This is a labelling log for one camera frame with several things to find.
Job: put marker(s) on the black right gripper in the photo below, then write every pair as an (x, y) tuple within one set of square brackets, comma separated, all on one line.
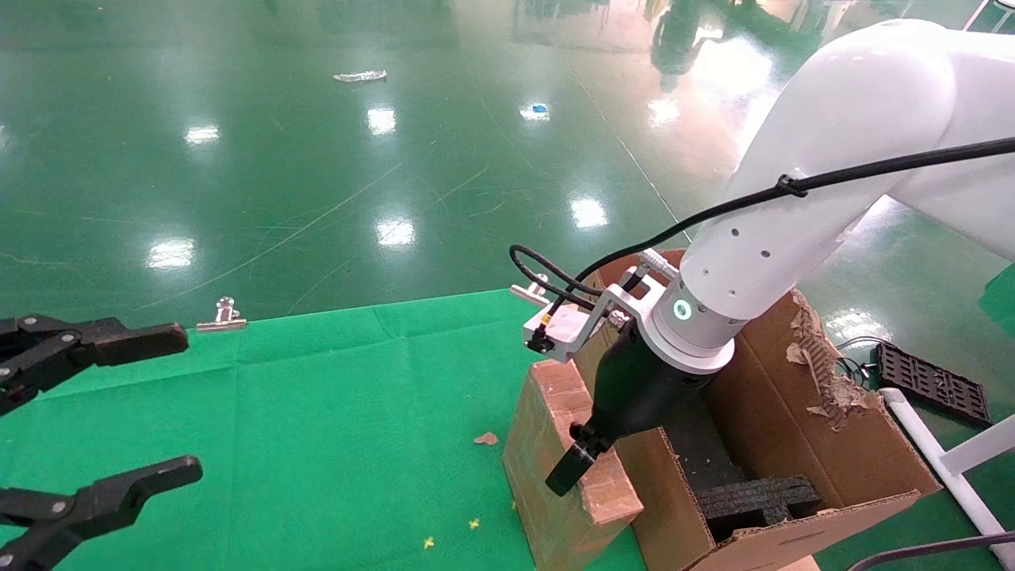
[(642, 388)]

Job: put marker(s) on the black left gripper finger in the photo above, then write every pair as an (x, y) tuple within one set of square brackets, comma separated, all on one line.
[(119, 341), (95, 503)]

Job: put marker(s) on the small brown cardboard box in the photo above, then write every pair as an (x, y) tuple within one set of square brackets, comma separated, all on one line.
[(547, 444)]

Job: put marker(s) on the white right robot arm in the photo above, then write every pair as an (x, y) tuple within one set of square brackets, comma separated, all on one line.
[(833, 159)]

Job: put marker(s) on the small brown cardboard scrap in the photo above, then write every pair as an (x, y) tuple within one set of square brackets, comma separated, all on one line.
[(486, 438)]

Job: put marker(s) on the large torn cardboard carton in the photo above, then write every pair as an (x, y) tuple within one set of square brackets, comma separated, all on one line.
[(856, 444)]

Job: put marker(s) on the black foam insert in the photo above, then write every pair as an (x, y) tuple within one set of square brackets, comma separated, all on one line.
[(753, 500)]

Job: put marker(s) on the large green table cloth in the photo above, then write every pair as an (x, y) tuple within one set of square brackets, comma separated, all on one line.
[(317, 428)]

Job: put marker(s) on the white plastic wrapper litter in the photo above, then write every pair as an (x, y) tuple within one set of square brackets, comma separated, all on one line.
[(361, 76)]

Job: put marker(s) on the black perforated plastic tray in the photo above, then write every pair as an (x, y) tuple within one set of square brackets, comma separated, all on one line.
[(932, 385)]

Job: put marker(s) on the green fabric sheet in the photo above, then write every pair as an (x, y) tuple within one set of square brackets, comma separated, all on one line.
[(1001, 301)]

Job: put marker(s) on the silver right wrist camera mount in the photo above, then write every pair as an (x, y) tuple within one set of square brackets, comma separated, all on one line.
[(567, 325)]

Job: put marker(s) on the white pipe frame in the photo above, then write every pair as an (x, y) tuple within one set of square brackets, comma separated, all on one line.
[(951, 468)]

